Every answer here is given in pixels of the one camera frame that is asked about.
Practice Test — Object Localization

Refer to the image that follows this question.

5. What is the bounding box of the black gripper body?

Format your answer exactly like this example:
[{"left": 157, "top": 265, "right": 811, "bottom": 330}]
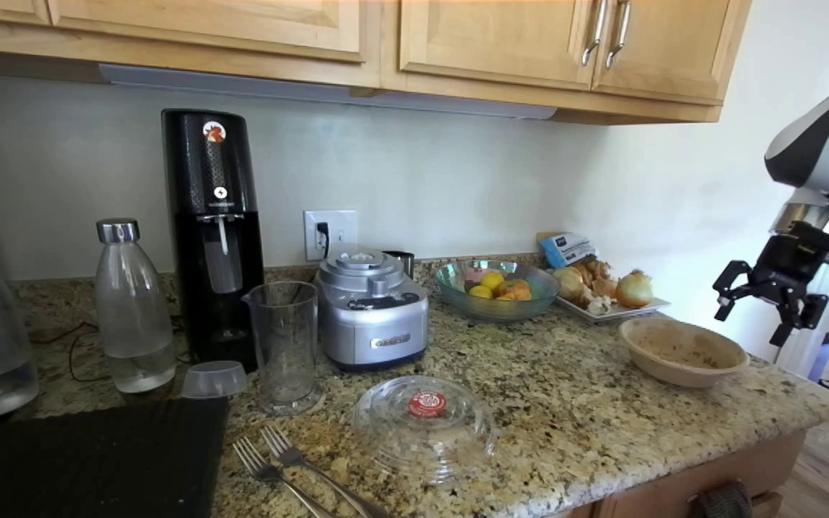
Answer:
[{"left": 751, "top": 227, "right": 829, "bottom": 303}]

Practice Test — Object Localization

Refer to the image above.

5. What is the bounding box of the small blue container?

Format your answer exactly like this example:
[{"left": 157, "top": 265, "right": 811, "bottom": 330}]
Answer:
[{"left": 806, "top": 330, "right": 829, "bottom": 385}]

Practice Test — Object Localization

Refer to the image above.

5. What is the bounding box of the white rectangular plate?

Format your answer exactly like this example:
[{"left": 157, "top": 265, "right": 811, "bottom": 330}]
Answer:
[{"left": 552, "top": 290, "right": 670, "bottom": 324}]

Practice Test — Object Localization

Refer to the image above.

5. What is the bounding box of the blue white box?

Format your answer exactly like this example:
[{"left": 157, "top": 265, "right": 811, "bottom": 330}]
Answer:
[{"left": 539, "top": 227, "right": 600, "bottom": 271}]

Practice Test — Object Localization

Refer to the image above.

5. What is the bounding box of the black drawer knob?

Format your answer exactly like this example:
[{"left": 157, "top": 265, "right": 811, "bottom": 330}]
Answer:
[{"left": 689, "top": 481, "right": 754, "bottom": 518}]

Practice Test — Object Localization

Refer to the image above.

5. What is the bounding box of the orange fruit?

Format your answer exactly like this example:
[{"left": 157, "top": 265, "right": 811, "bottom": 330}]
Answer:
[{"left": 498, "top": 275, "right": 535, "bottom": 304}]

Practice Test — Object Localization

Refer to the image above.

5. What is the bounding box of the yellow lemon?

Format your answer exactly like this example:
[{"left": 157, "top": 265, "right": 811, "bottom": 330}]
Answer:
[{"left": 479, "top": 268, "right": 511, "bottom": 296}]

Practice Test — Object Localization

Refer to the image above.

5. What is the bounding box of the glass fruit bowl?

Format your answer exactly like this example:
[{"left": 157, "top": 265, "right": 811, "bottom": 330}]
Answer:
[{"left": 430, "top": 255, "right": 558, "bottom": 324}]

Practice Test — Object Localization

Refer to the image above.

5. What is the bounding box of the glass lid with red knob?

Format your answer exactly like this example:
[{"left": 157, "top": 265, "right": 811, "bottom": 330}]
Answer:
[{"left": 351, "top": 375, "right": 496, "bottom": 483}]

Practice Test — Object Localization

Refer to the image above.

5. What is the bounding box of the silver food processor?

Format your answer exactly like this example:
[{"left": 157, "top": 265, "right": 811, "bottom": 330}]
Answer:
[{"left": 313, "top": 247, "right": 433, "bottom": 372}]

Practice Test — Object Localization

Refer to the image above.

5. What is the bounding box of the silver fork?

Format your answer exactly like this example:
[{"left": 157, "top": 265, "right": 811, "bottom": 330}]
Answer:
[
  {"left": 260, "top": 425, "right": 384, "bottom": 518},
  {"left": 231, "top": 434, "right": 328, "bottom": 518}
]

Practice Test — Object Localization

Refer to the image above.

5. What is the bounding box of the black soda maker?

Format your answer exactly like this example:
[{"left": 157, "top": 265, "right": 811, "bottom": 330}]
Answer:
[{"left": 161, "top": 106, "right": 269, "bottom": 372}]

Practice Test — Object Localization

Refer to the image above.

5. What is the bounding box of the small clear plastic cap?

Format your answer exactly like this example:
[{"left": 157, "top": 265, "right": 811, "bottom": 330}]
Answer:
[{"left": 178, "top": 356, "right": 252, "bottom": 403}]

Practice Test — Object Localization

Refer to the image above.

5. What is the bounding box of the clear bottle with metal cap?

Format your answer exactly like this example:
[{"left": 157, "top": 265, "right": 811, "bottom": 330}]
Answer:
[{"left": 92, "top": 216, "right": 178, "bottom": 398}]

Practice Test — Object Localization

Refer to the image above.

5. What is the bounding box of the black ribbed mat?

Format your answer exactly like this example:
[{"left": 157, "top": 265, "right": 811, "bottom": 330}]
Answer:
[{"left": 0, "top": 398, "right": 233, "bottom": 518}]

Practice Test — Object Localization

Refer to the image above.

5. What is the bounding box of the metal cabinet handle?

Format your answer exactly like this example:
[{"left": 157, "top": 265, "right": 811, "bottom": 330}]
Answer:
[
  {"left": 580, "top": 0, "right": 611, "bottom": 70},
  {"left": 606, "top": 0, "right": 636, "bottom": 70}
]

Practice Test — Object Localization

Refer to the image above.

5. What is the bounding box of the white wall outlet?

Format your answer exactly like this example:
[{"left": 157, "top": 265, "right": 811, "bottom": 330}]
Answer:
[{"left": 303, "top": 208, "right": 364, "bottom": 265}]

